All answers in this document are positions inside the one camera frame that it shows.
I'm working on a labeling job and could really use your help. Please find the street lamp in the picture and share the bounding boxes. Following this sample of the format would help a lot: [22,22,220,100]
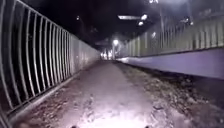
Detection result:
[112,38,120,61]

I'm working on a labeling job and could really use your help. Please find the metal bar railing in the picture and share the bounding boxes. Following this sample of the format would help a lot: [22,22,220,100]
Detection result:
[0,0,101,128]

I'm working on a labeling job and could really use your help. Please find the grey concrete path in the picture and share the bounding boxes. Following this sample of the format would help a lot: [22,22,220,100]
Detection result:
[13,59,188,128]

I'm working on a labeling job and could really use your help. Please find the leaf-strewn earth verge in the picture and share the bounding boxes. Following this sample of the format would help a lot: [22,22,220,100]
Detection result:
[114,60,224,128]

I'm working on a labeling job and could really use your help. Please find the fence atop wall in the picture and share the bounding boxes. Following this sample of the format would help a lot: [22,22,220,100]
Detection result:
[118,13,224,58]

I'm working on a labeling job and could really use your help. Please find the pale concrete wall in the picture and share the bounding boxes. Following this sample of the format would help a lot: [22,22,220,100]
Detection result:
[116,46,224,81]

